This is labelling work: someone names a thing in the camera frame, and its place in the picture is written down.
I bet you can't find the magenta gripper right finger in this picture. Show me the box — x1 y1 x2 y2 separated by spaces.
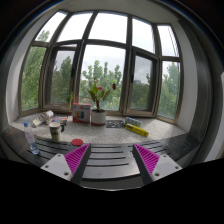
133 144 182 185

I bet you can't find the clear plastic water bottle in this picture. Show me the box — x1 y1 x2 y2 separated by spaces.
24 121 39 155

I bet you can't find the black patterned tray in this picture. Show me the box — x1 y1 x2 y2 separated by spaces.
106 120 125 128

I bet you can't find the yellow rectangular box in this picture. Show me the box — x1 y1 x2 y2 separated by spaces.
125 124 149 137

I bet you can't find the red round coaster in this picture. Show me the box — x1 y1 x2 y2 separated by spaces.
71 139 83 146

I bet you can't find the potted plant in white pot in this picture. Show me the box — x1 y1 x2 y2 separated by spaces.
88 81 116 126

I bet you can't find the white mug with black text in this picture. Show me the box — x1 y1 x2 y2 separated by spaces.
49 122 64 142

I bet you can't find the bay window frame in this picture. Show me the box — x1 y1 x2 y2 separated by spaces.
19 10 182 123

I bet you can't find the light blue pack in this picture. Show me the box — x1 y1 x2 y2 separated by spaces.
125 117 142 127

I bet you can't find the red and white box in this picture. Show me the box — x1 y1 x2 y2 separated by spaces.
72 103 91 123

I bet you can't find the white wrapped package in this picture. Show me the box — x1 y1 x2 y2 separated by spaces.
32 110 54 127

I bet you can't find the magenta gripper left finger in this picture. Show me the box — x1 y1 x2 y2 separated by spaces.
42 144 91 185

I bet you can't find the small colourful box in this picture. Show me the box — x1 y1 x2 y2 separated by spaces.
52 116 68 126

